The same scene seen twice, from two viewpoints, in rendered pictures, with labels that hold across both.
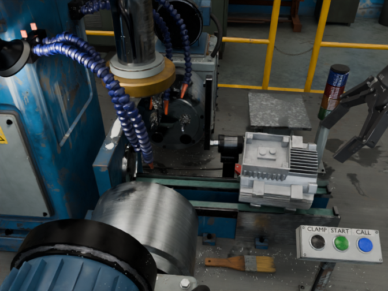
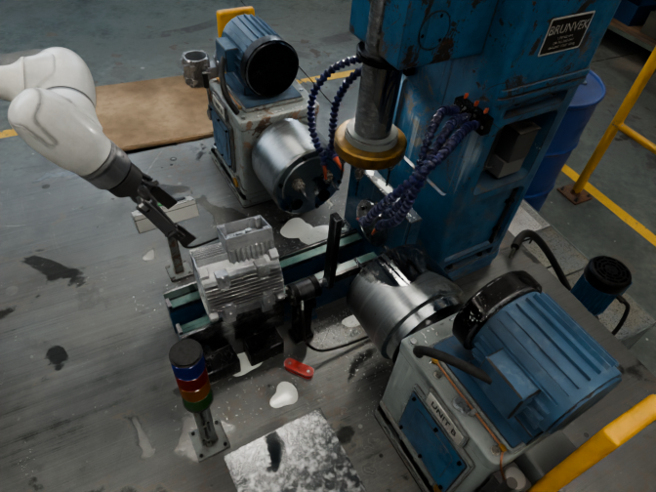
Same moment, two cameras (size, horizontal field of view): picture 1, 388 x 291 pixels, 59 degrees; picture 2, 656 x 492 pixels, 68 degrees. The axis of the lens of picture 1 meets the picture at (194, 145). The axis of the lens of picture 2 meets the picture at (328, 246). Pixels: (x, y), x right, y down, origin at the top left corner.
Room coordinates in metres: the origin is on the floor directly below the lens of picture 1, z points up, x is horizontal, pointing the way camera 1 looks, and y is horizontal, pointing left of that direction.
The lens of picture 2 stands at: (1.52, -0.56, 2.01)
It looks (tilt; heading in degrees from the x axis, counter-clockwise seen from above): 47 degrees down; 141
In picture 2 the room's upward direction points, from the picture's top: 6 degrees clockwise
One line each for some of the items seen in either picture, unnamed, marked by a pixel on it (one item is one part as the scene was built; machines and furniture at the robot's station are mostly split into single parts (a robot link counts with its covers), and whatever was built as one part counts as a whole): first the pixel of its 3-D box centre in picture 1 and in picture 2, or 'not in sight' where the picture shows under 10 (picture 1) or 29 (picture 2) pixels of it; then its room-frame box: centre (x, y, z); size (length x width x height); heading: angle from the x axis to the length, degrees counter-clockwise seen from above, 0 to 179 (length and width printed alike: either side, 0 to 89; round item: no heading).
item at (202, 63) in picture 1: (183, 83); (477, 412); (1.37, 0.05, 0.99); 0.35 x 0.31 x 0.37; 175
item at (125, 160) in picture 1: (131, 166); (370, 223); (0.78, 0.19, 1.01); 0.15 x 0.02 x 0.15; 175
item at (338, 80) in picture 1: (338, 76); (187, 360); (1.03, -0.47, 1.19); 0.06 x 0.06 x 0.04
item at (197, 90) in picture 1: (175, 103); (413, 311); (1.10, 0.07, 1.04); 0.41 x 0.25 x 0.25; 175
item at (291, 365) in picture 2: (241, 172); (299, 368); (0.98, -0.18, 0.81); 0.09 x 0.03 x 0.02; 33
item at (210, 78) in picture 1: (208, 115); (331, 253); (0.90, -0.04, 1.12); 0.04 x 0.03 x 0.26; 85
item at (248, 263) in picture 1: (239, 262); not in sight; (0.59, -0.13, 0.80); 0.21 x 0.05 x 0.01; 87
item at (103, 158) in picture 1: (112, 175); (386, 226); (0.79, 0.25, 0.97); 0.30 x 0.11 x 0.34; 175
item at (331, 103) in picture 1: (331, 100); (193, 383); (1.03, -0.47, 1.10); 0.06 x 0.06 x 0.04
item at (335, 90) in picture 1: (334, 88); (190, 372); (1.03, -0.47, 1.14); 0.06 x 0.06 x 0.04
